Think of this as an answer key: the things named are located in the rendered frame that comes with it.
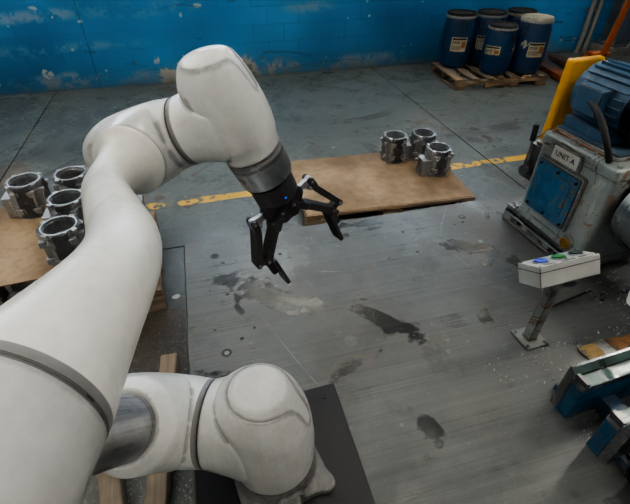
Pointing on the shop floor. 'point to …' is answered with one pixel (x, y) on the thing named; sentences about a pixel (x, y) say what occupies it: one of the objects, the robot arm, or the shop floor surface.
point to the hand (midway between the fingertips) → (310, 254)
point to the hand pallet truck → (586, 51)
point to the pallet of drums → (493, 47)
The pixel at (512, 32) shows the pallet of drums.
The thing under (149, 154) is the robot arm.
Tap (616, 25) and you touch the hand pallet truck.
